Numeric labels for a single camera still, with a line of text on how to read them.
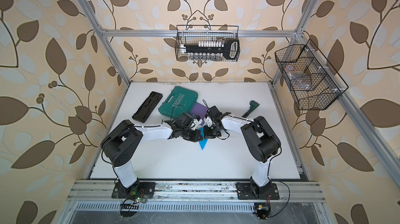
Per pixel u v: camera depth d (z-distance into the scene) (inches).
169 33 36.1
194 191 29.7
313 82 28.8
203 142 35.4
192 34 35.9
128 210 26.8
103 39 37.1
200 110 42.0
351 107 22.1
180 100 41.3
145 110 40.4
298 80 27.5
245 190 28.9
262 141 19.4
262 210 28.3
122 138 21.3
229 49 33.3
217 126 28.3
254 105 41.3
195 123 32.8
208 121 35.2
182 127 29.2
